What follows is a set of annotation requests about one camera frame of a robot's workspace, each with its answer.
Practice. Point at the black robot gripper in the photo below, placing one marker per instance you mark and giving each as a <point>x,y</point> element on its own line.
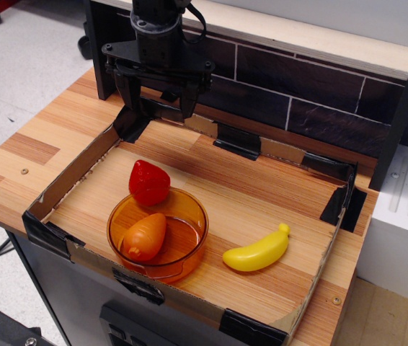
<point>160,51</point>

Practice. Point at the orange plastic toy carrot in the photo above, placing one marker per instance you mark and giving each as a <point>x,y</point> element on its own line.
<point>143,240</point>

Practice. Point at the transparent orange plastic pot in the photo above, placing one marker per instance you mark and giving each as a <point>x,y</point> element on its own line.
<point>184,242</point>

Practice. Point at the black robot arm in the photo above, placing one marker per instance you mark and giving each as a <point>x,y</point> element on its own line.
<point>151,108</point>

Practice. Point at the cardboard fence with black tape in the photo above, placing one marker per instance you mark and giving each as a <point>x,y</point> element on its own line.
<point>248,181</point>

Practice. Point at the black caster wheel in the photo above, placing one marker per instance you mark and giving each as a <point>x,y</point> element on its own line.
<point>84,45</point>

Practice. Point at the red plastic toy strawberry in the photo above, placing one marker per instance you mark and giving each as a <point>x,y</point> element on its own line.
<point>148,184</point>

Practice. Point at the yellow plastic toy banana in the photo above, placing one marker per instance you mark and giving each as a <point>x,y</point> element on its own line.
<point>260,254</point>

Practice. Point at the dark brick pattern backsplash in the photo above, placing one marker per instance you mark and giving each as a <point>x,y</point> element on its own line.
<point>337,88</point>

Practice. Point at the white aluminium profile block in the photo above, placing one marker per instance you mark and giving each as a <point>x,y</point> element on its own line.
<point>383,260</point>

